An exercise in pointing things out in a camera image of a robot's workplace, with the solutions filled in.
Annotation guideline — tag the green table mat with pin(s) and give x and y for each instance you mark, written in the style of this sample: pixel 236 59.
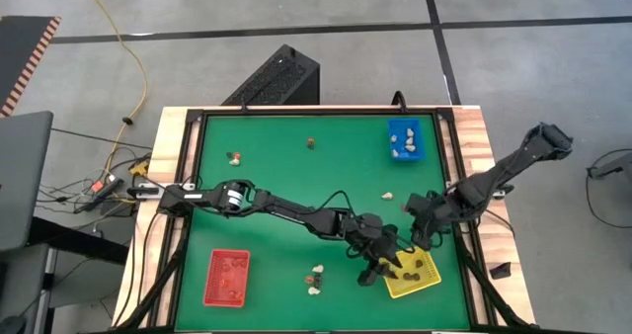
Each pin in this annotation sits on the green table mat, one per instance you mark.
pixel 276 141

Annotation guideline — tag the black power strip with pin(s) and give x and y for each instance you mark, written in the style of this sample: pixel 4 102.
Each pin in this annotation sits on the black power strip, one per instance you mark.
pixel 101 191

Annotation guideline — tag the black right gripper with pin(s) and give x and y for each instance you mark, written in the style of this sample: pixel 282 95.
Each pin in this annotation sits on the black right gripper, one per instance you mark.
pixel 427 215

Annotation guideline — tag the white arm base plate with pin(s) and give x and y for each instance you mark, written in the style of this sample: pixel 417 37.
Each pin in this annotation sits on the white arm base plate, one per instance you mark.
pixel 148 192

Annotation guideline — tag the red plastic basket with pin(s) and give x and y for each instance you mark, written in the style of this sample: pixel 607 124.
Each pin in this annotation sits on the red plastic basket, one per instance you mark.
pixel 217 284

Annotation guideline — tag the black mat orange striped edge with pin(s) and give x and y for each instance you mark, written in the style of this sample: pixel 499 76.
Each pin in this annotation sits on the black mat orange striped edge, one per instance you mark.
pixel 22 52

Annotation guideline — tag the black computer tower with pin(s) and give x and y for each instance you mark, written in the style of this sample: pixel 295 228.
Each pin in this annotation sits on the black computer tower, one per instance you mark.
pixel 276 79

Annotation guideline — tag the grey desk panel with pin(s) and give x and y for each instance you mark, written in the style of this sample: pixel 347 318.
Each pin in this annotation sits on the grey desk panel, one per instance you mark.
pixel 22 176

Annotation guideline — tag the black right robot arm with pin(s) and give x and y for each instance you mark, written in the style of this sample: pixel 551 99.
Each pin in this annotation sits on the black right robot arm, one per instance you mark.
pixel 513 166

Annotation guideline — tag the black desk top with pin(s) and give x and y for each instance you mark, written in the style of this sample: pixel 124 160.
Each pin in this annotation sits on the black desk top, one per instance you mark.
pixel 74 240

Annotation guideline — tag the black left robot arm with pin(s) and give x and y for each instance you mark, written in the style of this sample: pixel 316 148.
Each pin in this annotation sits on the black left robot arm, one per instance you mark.
pixel 291 215

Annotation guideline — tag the small black wedge object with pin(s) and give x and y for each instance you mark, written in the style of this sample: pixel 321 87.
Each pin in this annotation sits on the small black wedge object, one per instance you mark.
pixel 501 271

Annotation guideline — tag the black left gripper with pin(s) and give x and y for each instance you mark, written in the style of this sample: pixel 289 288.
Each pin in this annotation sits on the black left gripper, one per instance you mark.
pixel 368 235

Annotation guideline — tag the yellow plastic basket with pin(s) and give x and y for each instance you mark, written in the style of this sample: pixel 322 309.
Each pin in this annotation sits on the yellow plastic basket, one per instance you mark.
pixel 428 275

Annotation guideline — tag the blue plastic basket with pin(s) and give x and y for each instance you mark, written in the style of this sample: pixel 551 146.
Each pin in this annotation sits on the blue plastic basket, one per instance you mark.
pixel 417 126

